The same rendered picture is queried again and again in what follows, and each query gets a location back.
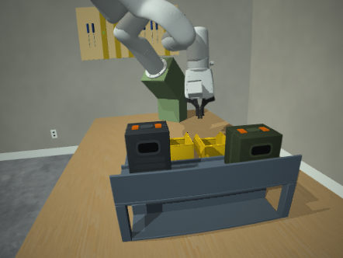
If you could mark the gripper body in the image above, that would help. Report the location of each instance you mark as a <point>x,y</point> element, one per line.
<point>206,77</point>

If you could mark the dark grey case with handle slot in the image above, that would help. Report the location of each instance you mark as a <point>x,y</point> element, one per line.
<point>148,146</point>

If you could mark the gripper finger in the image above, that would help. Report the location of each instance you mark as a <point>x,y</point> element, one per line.
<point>204,102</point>
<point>195,104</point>

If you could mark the dark green case with orange latches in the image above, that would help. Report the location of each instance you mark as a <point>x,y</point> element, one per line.
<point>251,142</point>

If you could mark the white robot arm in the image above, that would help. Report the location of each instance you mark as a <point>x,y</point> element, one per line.
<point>182,33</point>

